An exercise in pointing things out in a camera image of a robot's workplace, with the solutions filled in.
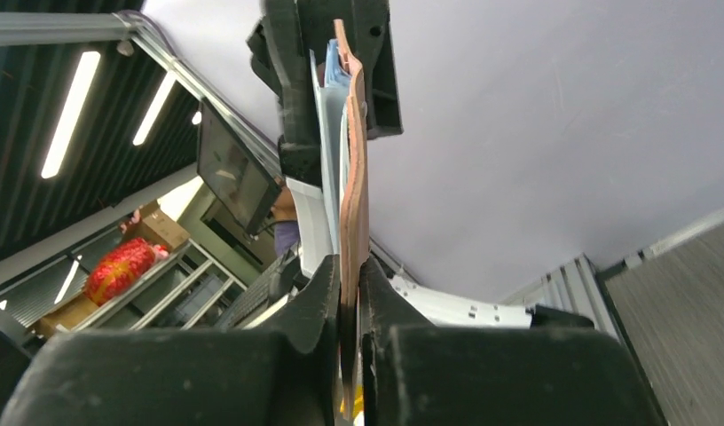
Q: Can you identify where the black computer keyboard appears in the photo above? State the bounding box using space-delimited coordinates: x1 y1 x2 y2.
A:
214 250 301 330

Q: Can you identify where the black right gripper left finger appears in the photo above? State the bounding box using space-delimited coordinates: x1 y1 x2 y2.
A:
0 256 340 425

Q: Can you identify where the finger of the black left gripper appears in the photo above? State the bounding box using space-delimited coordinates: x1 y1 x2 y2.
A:
247 0 322 186
297 0 403 139

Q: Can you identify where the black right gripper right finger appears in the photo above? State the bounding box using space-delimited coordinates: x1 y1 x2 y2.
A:
359 259 665 425

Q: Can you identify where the metal storage shelf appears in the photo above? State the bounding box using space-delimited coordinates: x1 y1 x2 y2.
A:
32 238 248 339

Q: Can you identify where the tan leather card holder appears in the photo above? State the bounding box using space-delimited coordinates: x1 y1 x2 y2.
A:
334 19 370 422

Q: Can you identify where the brown cardboard box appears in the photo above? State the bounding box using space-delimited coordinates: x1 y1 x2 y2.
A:
122 201 191 252

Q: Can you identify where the black monitor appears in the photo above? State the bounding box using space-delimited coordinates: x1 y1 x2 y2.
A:
197 99 281 235

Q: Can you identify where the light blue card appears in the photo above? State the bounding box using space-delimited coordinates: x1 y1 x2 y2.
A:
311 38 350 254

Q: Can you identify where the red gold festive bag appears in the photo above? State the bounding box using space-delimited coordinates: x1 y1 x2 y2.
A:
83 237 169 306

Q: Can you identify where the person in purple shirt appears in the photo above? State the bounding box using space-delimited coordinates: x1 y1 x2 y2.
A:
271 183 300 257

